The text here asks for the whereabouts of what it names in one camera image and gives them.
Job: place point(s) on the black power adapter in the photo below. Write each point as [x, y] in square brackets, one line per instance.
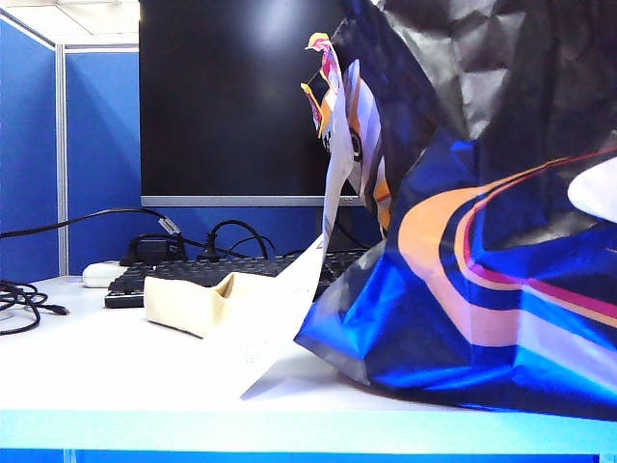
[152, 250]

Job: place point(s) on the black keyboard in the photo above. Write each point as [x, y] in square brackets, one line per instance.
[193, 269]

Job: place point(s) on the white rounded device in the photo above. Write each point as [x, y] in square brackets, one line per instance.
[99, 273]

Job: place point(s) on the black monitor with silver bezel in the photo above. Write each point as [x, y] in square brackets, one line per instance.
[217, 96]

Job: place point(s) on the white paper receipt strip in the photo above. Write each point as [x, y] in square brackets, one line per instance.
[284, 313]

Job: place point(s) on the blue black printed paper bag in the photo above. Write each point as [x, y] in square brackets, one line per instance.
[482, 289]

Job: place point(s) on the beige square tray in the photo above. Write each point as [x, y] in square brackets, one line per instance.
[178, 301]

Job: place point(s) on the grey partition post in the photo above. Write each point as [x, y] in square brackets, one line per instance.
[61, 144]

